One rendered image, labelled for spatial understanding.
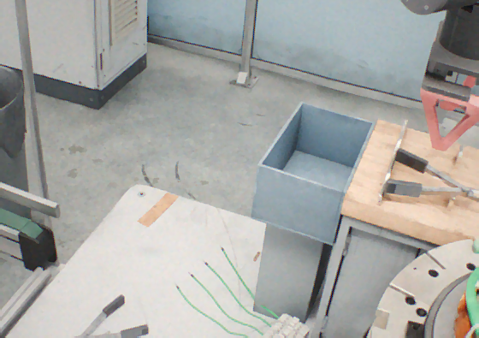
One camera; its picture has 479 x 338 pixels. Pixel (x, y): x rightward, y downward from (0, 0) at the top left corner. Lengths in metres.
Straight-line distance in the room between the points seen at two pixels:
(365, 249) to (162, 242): 0.40
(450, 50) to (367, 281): 0.31
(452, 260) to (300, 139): 0.35
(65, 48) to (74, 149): 0.48
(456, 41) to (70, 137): 2.22
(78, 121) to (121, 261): 1.83
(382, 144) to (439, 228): 0.16
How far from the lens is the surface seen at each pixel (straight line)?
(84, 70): 2.74
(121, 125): 2.70
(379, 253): 0.72
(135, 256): 0.97
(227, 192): 2.33
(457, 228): 0.67
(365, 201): 0.67
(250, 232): 1.02
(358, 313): 0.80
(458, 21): 0.57
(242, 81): 3.03
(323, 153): 0.85
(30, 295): 1.05
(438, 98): 0.57
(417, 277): 0.56
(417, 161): 0.71
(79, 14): 2.63
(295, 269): 0.81
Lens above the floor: 1.47
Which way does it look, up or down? 36 degrees down
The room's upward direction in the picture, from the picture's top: 6 degrees clockwise
